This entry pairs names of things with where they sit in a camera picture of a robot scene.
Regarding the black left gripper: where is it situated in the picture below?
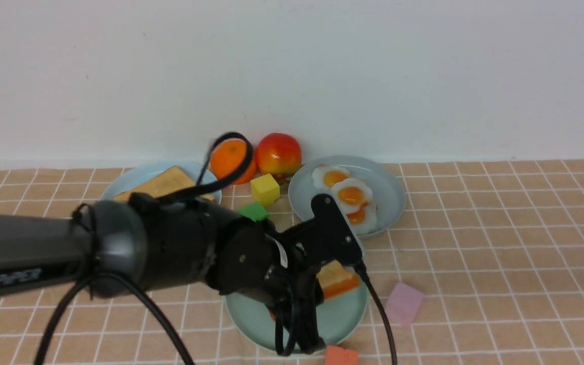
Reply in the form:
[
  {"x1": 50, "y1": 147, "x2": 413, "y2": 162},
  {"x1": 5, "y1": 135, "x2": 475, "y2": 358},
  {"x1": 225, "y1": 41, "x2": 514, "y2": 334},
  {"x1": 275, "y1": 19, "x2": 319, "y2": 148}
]
[{"x1": 267, "y1": 193, "x2": 363, "y2": 305}]

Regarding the toast slice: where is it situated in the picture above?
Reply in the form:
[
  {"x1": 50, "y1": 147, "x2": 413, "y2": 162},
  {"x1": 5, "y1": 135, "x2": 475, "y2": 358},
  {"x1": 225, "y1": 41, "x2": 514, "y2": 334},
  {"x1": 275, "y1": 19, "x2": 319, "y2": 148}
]
[
  {"x1": 113, "y1": 166, "x2": 216, "y2": 203},
  {"x1": 288, "y1": 260, "x2": 360, "y2": 313}
]

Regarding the fried egg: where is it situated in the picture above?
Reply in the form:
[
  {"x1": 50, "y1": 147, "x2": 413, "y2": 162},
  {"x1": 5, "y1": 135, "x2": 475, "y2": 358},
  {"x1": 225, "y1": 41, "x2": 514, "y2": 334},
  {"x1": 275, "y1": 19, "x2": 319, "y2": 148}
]
[
  {"x1": 311, "y1": 165, "x2": 352, "y2": 193},
  {"x1": 344, "y1": 201, "x2": 378, "y2": 236},
  {"x1": 331, "y1": 178, "x2": 373, "y2": 214}
]

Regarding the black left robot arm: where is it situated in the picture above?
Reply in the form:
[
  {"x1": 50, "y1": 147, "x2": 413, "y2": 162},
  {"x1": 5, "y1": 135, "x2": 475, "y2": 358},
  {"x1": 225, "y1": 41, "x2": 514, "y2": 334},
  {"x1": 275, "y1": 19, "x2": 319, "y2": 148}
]
[{"x1": 0, "y1": 194, "x2": 364, "y2": 307}]

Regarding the grey blue egg plate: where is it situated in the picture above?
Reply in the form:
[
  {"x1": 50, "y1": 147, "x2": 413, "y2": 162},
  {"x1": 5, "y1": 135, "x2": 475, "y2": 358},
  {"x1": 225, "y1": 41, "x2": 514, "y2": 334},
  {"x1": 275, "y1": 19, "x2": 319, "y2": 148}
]
[{"x1": 288, "y1": 155, "x2": 406, "y2": 238}]

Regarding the green foam cube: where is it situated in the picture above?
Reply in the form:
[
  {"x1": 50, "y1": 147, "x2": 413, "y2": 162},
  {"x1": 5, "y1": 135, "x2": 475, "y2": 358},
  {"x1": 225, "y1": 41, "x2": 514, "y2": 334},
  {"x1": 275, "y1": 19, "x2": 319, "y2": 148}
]
[{"x1": 237, "y1": 202, "x2": 269, "y2": 222}]

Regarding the yellow foam cube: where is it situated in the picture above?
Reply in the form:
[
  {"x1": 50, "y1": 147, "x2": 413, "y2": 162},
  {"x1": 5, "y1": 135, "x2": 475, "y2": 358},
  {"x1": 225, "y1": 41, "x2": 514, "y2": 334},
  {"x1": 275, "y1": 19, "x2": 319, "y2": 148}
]
[{"x1": 250, "y1": 174, "x2": 280, "y2": 207}]

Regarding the teal centre plate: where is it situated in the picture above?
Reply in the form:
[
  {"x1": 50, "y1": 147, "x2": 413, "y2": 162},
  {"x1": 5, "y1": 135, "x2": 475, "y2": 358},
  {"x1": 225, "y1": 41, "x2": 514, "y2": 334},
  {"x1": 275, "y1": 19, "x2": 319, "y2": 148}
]
[{"x1": 225, "y1": 243, "x2": 370, "y2": 355}]

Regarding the red yellow apple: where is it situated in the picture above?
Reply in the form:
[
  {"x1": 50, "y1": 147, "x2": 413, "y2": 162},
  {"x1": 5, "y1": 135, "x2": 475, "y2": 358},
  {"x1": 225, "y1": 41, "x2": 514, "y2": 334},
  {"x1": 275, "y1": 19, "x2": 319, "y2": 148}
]
[{"x1": 255, "y1": 133, "x2": 302, "y2": 177}]

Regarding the pink foam cube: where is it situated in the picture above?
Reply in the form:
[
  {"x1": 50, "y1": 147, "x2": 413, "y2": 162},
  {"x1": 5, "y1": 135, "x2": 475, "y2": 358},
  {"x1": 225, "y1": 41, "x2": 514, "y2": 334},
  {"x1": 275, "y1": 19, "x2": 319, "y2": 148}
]
[{"x1": 385, "y1": 282, "x2": 425, "y2": 326}]

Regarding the orange red foam cube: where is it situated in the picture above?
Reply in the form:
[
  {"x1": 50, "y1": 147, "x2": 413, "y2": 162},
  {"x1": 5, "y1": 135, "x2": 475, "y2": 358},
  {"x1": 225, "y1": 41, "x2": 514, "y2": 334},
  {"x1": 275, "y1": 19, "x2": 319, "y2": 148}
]
[{"x1": 323, "y1": 346, "x2": 359, "y2": 365}]

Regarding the orange fruit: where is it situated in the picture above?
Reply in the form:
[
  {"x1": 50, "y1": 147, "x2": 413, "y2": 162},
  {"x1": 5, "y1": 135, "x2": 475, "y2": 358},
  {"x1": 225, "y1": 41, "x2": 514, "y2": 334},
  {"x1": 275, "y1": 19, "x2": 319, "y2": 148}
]
[{"x1": 209, "y1": 139, "x2": 257, "y2": 185}]

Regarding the light blue left plate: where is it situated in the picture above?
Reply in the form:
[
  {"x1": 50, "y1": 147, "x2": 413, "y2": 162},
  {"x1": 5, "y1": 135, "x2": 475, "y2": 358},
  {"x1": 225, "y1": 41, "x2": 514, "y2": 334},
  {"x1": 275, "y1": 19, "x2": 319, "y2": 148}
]
[{"x1": 100, "y1": 162, "x2": 222, "y2": 204}]

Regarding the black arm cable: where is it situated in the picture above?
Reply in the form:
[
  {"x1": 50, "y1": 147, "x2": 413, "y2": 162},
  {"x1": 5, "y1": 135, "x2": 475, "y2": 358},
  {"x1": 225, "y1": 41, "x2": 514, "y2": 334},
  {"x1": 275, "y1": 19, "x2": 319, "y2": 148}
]
[{"x1": 33, "y1": 132, "x2": 398, "y2": 365}]

